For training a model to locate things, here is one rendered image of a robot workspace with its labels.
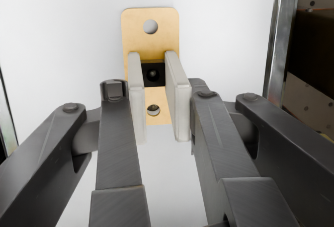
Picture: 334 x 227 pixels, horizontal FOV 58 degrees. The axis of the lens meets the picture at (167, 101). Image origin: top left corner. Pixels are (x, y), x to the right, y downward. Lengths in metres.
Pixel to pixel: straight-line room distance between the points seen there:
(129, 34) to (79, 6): 0.04
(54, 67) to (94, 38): 0.04
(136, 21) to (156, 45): 0.02
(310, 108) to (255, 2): 0.46
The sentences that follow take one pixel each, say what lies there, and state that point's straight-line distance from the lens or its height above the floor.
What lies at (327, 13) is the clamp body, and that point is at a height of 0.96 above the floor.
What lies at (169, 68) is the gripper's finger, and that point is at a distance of 0.17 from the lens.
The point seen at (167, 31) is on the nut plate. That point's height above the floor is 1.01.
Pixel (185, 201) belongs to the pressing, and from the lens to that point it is 0.29.
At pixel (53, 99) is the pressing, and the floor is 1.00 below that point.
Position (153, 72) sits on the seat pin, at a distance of 0.20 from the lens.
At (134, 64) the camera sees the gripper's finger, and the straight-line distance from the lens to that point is 0.17.
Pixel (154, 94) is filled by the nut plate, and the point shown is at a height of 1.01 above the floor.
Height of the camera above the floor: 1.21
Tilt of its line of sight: 66 degrees down
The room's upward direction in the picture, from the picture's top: 165 degrees clockwise
